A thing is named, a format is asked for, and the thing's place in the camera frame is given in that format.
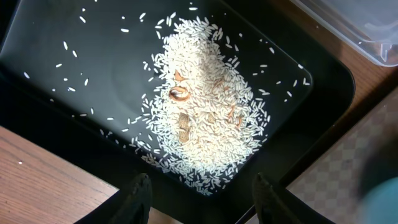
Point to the black waste tray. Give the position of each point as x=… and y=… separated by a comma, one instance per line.
x=27, y=110

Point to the brown serving tray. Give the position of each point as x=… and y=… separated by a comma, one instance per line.
x=365, y=157

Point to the clear plastic waste bin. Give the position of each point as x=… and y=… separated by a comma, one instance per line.
x=368, y=26

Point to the peanut shell whole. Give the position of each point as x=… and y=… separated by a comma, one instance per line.
x=184, y=127

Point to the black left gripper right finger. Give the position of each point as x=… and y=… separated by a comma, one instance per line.
x=274, y=204

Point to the pile of rice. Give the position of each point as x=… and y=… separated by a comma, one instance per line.
x=202, y=109

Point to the light blue bowl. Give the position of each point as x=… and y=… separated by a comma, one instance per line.
x=380, y=204

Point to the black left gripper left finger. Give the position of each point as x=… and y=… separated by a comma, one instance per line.
x=129, y=205

